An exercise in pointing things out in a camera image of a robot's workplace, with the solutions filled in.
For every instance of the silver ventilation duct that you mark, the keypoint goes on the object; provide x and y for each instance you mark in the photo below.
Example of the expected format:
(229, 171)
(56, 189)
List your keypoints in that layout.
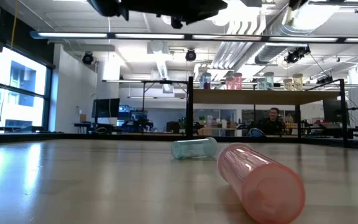
(291, 25)

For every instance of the black ceiling light cluster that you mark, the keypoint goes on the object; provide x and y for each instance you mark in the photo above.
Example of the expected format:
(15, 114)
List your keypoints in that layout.
(297, 53)

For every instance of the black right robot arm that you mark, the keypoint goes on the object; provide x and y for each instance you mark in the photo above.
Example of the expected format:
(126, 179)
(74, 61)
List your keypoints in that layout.
(295, 2)

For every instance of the blue round object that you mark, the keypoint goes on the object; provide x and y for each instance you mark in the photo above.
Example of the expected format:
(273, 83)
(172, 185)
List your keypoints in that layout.
(255, 132)

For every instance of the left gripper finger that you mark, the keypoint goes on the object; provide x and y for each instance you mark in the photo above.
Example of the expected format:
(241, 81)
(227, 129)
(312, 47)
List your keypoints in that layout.
(200, 7)

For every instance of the LED light bar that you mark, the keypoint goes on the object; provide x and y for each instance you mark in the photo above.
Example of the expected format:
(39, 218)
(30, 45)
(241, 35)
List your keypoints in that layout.
(188, 36)

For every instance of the wooden shelf with black frame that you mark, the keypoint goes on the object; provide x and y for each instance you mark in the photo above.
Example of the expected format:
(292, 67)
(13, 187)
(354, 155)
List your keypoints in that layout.
(259, 97)

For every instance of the black ceiling spotlight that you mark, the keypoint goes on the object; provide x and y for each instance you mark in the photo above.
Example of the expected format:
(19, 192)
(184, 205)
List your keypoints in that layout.
(88, 58)
(190, 55)

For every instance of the blue bottle with purple contents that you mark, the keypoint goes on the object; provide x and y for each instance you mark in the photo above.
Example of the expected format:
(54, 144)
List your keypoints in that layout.
(206, 81)

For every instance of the red medicine bottle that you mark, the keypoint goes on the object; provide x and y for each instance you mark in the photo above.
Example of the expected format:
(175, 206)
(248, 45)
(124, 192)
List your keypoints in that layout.
(229, 84)
(259, 186)

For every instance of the white ceiling pipes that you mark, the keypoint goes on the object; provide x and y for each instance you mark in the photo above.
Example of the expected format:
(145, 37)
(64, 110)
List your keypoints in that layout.
(228, 53)

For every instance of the black computer monitor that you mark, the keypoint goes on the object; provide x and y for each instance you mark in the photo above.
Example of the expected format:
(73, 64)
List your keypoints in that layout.
(332, 110)
(106, 108)

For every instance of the blue machine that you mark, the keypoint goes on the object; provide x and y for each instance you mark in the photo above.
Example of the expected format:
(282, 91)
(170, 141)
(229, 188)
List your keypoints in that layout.
(132, 118)

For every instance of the yellow medicine bottle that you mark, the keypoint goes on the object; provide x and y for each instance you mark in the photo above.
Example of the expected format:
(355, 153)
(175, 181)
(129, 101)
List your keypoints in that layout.
(298, 82)
(287, 85)

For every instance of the person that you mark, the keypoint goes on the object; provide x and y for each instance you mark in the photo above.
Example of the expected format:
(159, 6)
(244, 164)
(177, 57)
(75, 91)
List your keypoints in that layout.
(273, 123)

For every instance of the blue medicine bottle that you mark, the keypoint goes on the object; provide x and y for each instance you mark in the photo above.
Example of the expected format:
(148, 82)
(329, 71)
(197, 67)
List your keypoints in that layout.
(200, 84)

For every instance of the large window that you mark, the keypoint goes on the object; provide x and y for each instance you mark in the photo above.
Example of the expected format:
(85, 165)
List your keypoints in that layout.
(20, 102)

